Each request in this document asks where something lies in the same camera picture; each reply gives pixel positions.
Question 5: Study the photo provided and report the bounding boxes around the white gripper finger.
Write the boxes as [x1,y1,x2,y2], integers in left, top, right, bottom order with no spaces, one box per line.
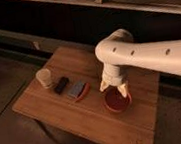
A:
[117,84,128,98]
[99,81,109,92]

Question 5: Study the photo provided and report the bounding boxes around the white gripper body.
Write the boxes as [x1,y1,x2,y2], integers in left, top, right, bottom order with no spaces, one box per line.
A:
[102,63,124,86]

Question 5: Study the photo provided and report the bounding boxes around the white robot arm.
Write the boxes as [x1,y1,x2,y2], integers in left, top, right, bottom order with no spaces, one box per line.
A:
[95,29,181,97]

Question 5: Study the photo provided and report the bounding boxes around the red bowl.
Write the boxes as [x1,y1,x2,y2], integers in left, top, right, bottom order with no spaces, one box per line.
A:
[104,88,132,113]

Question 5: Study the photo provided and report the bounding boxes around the red chili pepper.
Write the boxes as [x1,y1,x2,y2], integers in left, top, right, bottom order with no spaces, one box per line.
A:
[75,83,90,102]

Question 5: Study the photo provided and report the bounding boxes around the grey sponge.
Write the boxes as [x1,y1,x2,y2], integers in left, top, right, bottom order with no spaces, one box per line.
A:
[68,81,86,98]

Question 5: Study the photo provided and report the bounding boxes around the small black block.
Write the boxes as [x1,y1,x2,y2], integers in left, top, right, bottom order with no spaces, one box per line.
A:
[54,76,69,94]

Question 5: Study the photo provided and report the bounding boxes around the wooden table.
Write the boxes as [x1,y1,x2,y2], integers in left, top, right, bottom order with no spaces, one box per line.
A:
[13,47,159,144]

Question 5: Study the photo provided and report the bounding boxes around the beige cup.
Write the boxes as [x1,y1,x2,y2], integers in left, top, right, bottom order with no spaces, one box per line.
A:
[35,68,53,89]

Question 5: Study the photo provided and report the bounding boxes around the wooden shelf board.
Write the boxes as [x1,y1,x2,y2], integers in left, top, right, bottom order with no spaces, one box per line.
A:
[18,0,181,15]

